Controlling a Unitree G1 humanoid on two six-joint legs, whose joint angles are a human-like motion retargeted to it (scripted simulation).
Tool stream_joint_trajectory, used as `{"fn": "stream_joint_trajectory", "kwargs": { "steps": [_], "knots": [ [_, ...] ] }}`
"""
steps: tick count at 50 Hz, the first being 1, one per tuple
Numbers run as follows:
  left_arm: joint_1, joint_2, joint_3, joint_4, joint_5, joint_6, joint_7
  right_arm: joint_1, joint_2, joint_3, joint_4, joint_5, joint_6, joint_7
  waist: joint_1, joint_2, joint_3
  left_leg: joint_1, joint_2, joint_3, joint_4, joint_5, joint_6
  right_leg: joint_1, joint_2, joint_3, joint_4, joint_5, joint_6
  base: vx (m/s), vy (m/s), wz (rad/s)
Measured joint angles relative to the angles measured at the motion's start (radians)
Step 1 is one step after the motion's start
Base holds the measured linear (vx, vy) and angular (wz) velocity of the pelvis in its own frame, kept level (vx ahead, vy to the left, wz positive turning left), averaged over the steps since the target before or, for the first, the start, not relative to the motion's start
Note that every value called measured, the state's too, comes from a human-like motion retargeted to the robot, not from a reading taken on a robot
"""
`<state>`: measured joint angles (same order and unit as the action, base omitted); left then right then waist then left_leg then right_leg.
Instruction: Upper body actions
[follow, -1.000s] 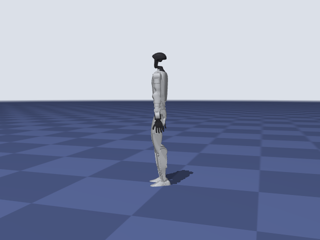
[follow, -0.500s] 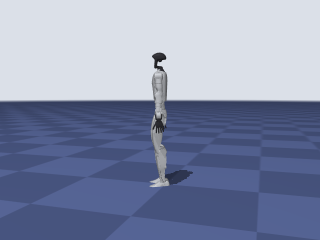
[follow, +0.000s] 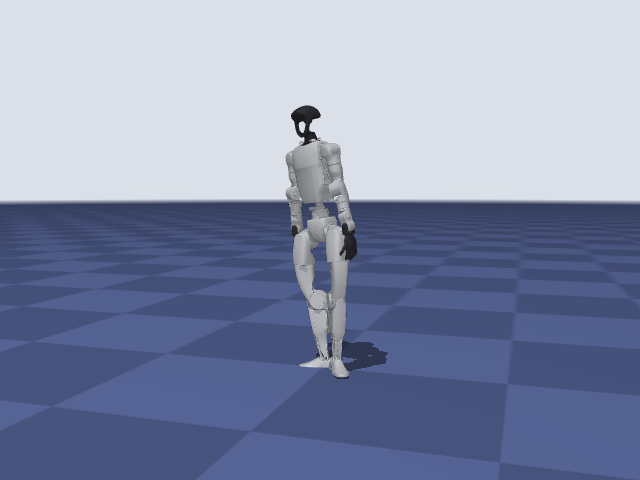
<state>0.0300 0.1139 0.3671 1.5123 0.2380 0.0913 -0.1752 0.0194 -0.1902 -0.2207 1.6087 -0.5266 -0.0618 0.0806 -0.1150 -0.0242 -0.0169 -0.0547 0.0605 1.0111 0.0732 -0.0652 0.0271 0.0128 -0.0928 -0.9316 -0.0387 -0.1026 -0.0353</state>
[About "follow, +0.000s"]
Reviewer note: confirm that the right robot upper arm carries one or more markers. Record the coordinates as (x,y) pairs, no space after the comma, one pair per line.
(292,192)

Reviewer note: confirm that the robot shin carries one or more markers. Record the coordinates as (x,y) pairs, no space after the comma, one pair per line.
(320,326)
(337,325)

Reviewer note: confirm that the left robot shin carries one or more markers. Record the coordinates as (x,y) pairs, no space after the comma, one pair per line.
(337,325)

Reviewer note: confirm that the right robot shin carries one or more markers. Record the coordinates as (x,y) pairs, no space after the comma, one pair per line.
(320,326)

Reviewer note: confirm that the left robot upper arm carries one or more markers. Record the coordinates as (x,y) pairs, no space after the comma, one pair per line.
(331,153)

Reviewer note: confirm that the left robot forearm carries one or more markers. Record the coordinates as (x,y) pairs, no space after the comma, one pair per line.
(344,213)

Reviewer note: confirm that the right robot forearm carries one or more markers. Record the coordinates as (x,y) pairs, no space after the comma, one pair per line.
(296,214)

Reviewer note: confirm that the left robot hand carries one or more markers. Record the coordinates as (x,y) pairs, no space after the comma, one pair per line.
(349,243)

